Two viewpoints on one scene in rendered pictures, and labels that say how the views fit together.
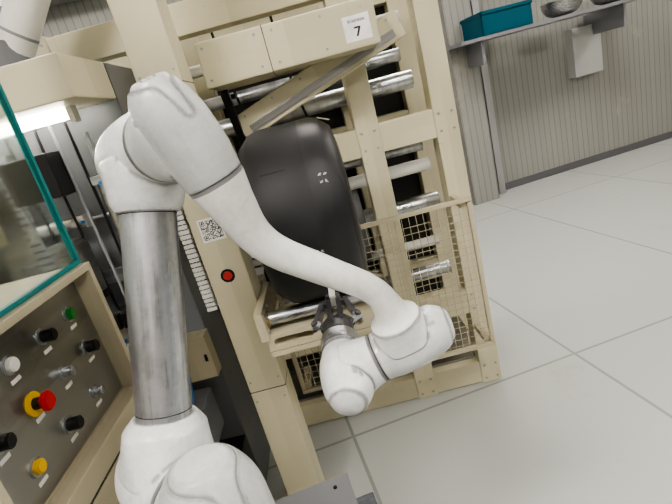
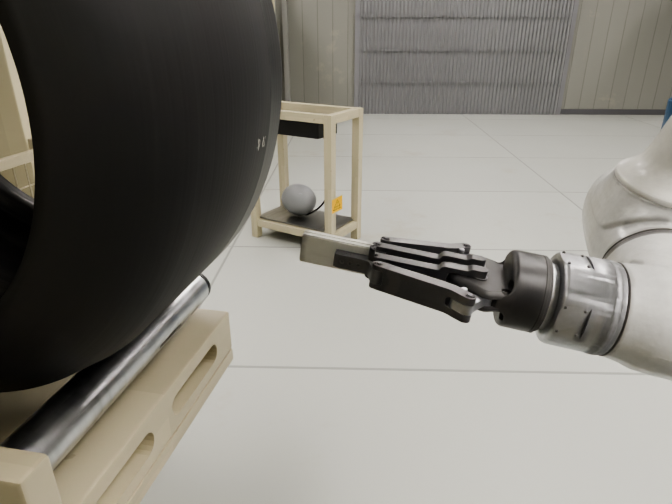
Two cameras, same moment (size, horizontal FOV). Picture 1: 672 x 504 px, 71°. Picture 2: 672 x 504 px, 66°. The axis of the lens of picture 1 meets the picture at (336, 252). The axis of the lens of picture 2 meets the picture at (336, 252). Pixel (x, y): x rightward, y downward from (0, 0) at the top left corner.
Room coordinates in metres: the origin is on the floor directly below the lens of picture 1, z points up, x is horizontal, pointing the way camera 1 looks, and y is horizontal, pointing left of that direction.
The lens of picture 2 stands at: (1.09, 0.51, 1.22)
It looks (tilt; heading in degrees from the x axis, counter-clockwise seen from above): 24 degrees down; 280
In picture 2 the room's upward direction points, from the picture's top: straight up
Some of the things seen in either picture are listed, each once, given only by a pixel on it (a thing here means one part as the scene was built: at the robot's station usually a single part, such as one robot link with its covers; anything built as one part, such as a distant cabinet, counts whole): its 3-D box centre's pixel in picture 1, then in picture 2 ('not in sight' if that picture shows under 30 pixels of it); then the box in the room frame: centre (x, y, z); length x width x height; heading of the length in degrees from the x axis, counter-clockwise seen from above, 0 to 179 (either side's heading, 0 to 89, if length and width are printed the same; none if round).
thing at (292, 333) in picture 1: (322, 324); (130, 411); (1.39, 0.10, 0.83); 0.36 x 0.09 x 0.06; 89
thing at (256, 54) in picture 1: (289, 47); not in sight; (1.82, -0.03, 1.71); 0.61 x 0.25 x 0.15; 89
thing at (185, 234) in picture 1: (191, 242); not in sight; (1.49, 0.44, 1.19); 0.05 x 0.04 x 0.48; 179
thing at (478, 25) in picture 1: (496, 22); not in sight; (4.94, -2.12, 1.81); 0.55 x 0.41 x 0.22; 98
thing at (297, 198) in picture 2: not in sight; (304, 175); (1.80, -2.45, 0.40); 0.60 x 0.35 x 0.80; 158
